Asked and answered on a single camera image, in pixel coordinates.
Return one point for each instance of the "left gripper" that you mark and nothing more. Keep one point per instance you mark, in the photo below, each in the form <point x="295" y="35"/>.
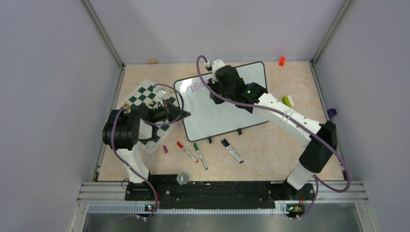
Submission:
<point x="171" y="111"/>

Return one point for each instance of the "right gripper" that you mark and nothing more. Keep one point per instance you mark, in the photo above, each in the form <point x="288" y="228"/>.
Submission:
<point x="217" y="100"/>

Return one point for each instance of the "whiteboard with black frame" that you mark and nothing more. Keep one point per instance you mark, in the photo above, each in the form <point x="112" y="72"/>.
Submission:
<point x="208" y="119"/>

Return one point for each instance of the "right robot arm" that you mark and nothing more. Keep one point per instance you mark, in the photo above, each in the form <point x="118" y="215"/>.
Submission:
<point x="318" y="139"/>

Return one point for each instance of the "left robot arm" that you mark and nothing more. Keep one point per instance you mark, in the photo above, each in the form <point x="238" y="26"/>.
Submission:
<point x="124" y="129"/>

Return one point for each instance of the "red whiteboard marker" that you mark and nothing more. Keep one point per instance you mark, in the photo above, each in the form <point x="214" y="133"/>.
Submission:
<point x="187" y="152"/>

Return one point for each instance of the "green whiteboard marker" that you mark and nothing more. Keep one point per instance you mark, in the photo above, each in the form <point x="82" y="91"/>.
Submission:
<point x="200" y="156"/>

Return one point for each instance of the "whiteboard metal stand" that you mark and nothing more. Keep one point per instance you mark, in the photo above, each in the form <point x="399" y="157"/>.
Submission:
<point x="238" y="131"/>

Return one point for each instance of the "blue whiteboard marker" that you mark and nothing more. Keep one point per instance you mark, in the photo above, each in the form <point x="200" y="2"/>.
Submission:
<point x="230" y="151"/>

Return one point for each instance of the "black whiteboard marker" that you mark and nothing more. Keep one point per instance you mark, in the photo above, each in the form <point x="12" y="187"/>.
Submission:
<point x="232" y="149"/>

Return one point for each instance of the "green white chessboard mat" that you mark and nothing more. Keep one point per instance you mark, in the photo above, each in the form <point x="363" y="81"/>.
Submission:
<point x="145" y="94"/>

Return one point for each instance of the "wooden chess piece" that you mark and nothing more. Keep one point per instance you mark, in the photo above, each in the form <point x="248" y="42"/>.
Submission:
<point x="126" y="107"/>

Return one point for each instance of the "orange toy block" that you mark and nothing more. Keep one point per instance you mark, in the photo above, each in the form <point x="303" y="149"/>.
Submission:
<point x="282" y="61"/>

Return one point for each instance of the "wooden cork piece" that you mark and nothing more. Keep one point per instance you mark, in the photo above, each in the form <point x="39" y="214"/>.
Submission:
<point x="152" y="61"/>

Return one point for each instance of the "green white toy block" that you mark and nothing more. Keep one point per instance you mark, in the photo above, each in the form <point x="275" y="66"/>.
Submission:
<point x="288" y="101"/>

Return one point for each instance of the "grey round knob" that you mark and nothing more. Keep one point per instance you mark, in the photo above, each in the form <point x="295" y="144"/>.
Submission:
<point x="182" y="179"/>

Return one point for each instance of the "purple object at edge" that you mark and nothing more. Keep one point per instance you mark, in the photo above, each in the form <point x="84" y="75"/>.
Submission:
<point x="331" y="112"/>

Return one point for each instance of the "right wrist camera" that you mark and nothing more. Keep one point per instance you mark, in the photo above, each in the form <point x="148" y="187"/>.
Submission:
<point x="214" y="66"/>

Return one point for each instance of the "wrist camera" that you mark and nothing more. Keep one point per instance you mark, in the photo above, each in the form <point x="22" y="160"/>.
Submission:
<point x="161" y="93"/>
<point x="214" y="66"/>

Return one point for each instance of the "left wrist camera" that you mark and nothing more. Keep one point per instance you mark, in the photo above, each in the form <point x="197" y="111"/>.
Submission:
<point x="161" y="93"/>

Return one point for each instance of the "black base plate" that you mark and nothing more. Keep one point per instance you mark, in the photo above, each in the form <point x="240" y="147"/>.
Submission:
<point x="215" y="195"/>

